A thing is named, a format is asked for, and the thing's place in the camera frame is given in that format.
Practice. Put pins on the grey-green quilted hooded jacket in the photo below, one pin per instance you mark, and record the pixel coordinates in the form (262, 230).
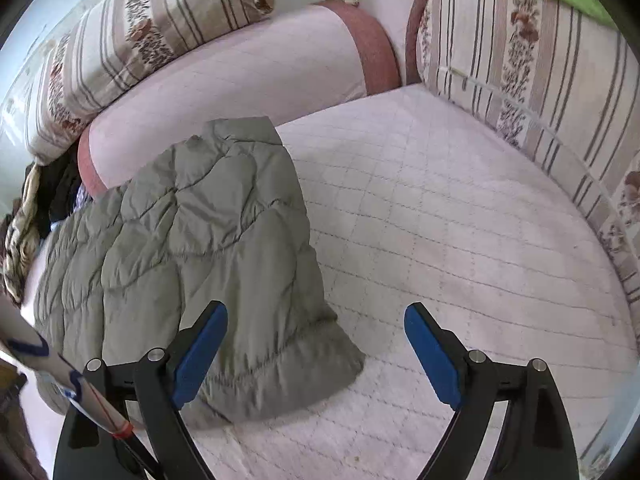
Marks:
(200, 220)

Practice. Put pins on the white tube with blue print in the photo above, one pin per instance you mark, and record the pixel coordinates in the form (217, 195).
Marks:
(30, 345)

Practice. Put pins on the brown cream patterned blanket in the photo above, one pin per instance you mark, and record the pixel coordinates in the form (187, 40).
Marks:
(22, 240)

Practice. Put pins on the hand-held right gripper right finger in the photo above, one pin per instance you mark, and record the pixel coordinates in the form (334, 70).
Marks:
(430, 355)

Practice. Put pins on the wide striped floral cushion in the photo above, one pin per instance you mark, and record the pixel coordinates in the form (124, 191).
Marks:
(550, 85)

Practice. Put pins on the dark clothes pile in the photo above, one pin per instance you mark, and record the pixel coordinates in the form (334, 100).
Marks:
(62, 195)

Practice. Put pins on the clear plastic bag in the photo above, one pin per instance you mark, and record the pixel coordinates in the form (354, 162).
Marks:
(82, 195)

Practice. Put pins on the pink quilted sofa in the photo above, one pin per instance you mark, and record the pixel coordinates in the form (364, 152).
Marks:
(450, 235)

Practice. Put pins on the long striped floral cushion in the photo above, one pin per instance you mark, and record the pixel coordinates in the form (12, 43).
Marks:
(125, 35)

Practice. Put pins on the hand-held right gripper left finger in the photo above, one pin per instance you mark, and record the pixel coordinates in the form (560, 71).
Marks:
(200, 355)

